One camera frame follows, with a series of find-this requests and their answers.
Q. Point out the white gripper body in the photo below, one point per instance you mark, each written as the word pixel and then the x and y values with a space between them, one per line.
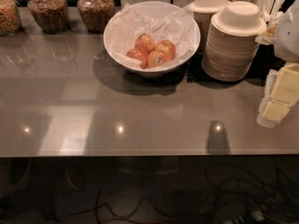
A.
pixel 289 37

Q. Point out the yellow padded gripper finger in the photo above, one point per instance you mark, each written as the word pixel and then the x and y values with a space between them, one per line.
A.
pixel 281 94

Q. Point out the red apple with sticker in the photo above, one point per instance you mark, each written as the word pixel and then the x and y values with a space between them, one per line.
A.
pixel 157 58

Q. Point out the white ceramic bowl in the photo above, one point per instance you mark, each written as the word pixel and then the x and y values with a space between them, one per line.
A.
pixel 149 72

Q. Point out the red apple back left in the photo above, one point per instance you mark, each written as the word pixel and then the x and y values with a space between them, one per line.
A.
pixel 145 42

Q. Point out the red apple front left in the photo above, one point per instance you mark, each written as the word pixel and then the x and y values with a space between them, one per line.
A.
pixel 139 54

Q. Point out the black rubber mat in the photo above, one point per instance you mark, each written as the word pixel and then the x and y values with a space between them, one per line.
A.
pixel 264 60

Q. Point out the white plastic cutlery bunch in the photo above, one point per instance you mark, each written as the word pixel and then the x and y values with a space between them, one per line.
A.
pixel 270 13

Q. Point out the front stack of paper bowls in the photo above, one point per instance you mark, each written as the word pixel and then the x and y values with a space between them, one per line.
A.
pixel 231 46

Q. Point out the stack of paper bowls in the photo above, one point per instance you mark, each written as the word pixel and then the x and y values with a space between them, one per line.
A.
pixel 231 46
pixel 203 10

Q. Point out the rear stack of paper bowls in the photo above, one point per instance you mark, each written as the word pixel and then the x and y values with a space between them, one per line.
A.
pixel 203 10

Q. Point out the white paper liner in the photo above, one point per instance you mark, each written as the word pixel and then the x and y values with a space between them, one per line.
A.
pixel 130 25

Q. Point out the right glass jar of cereal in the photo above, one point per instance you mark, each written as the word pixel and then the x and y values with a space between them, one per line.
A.
pixel 96 14

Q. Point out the glass jar of cereal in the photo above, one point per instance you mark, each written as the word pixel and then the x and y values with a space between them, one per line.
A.
pixel 50 15
pixel 96 14
pixel 10 19

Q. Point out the middle glass jar of cereal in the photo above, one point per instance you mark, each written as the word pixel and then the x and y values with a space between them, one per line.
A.
pixel 50 15

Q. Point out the left glass jar of cereal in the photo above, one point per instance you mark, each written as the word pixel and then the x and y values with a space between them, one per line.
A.
pixel 10 19

